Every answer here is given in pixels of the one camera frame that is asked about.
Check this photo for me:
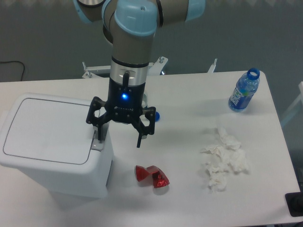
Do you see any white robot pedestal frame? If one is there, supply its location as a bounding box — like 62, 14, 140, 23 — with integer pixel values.
81, 56, 218, 79

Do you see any white push-lid trash can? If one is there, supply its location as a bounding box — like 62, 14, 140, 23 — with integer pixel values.
0, 93, 114, 198

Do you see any white frame at right edge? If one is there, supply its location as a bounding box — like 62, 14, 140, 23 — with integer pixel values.
280, 81, 303, 128

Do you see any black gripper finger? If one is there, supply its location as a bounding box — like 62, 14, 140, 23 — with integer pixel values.
86, 96, 111, 141
131, 106, 157, 148

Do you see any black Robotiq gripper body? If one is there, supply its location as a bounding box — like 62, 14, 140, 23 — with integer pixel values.
105, 79, 145, 123

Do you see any clear plastic bottle green label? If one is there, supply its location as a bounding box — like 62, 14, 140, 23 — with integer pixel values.
142, 93, 148, 109

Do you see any black device at edge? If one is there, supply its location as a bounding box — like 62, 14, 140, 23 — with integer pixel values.
285, 192, 303, 217

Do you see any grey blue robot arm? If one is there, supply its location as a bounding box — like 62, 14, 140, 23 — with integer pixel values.
73, 0, 206, 140

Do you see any crumpled white tissue paper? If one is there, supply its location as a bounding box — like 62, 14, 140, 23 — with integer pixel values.
200, 127, 250, 192

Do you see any blue plastic bottle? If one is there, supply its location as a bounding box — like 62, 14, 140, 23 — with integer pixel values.
228, 68, 260, 112

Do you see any black floor cable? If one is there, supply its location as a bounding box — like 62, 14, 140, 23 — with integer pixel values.
0, 61, 26, 83

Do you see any crushed red can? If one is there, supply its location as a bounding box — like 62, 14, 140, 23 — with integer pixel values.
134, 165, 170, 189

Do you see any blue bottle cap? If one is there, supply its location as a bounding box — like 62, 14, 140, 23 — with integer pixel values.
155, 112, 160, 122

